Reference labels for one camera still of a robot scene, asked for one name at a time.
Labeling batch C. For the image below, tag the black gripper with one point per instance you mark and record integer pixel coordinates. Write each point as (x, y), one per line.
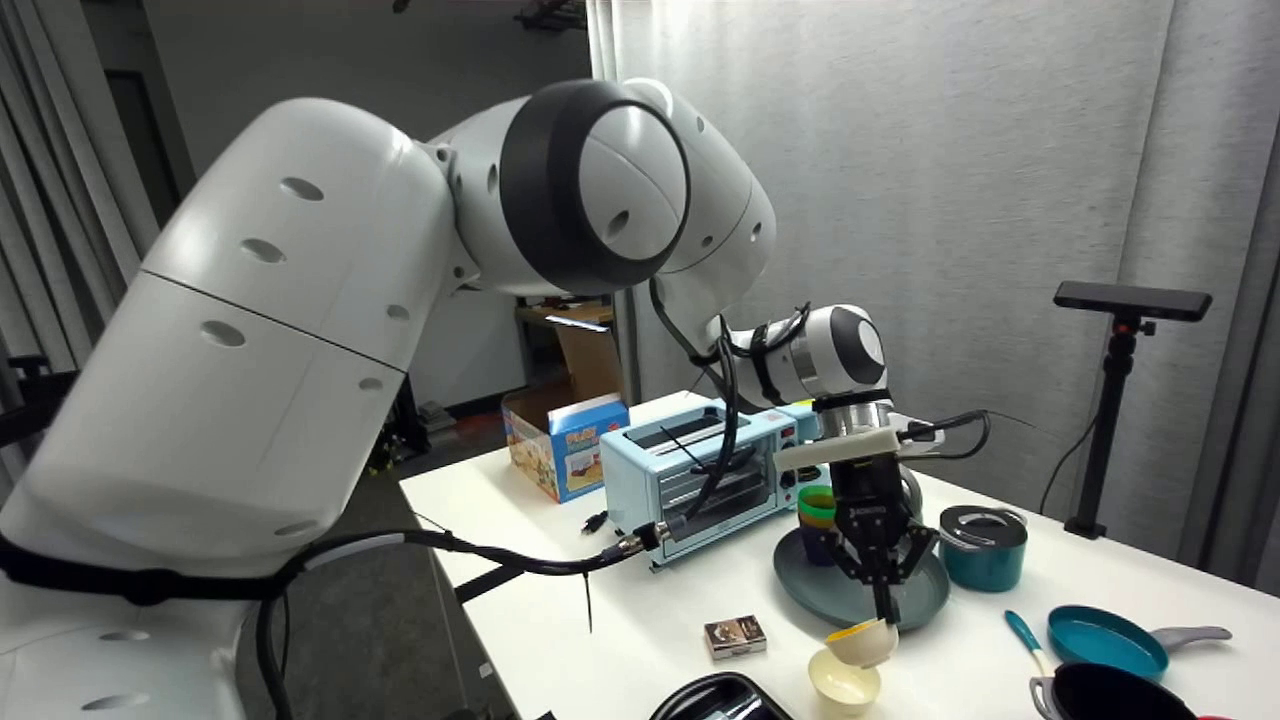
(869, 527)

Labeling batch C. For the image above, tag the cream plastic bowl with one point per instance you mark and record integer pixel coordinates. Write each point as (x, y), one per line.
(864, 645)
(841, 684)

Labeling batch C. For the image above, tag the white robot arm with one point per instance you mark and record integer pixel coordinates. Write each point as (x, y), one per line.
(225, 414)

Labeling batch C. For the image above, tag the black bowl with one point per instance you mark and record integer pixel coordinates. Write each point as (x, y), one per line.
(1108, 692)

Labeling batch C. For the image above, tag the grey round plate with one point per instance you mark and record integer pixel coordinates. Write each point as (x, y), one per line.
(836, 599)

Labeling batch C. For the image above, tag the teal pot with lid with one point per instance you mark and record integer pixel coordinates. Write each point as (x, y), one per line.
(981, 547)

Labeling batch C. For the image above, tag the small brown card box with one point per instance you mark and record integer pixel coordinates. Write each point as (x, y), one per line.
(732, 637)

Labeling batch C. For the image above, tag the light blue toaster oven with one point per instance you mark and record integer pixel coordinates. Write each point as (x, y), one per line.
(681, 484)

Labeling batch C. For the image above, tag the black tray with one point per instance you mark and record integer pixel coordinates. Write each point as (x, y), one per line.
(716, 696)

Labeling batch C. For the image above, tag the teal frying pan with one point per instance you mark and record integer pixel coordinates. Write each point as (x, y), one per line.
(1101, 637)

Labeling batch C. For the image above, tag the blue cardboard box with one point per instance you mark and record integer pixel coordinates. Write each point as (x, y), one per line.
(555, 438)

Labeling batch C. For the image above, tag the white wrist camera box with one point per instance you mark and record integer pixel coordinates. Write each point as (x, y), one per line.
(898, 438)

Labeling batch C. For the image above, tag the teal handled utensil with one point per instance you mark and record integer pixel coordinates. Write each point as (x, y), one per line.
(1023, 630)

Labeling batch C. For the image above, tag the black camera on stand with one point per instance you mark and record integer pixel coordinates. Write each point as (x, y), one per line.
(1128, 314)

